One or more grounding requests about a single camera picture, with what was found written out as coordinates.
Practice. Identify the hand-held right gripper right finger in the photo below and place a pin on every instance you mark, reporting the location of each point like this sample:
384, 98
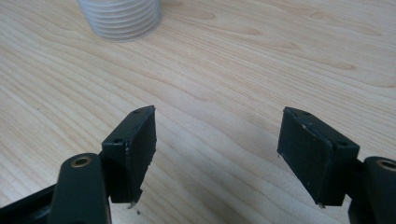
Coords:
311, 155

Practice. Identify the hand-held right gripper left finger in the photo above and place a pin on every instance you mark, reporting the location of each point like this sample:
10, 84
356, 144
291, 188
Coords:
137, 149

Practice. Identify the white ribbed plastic cup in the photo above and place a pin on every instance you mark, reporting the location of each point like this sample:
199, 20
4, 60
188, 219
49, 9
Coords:
120, 18

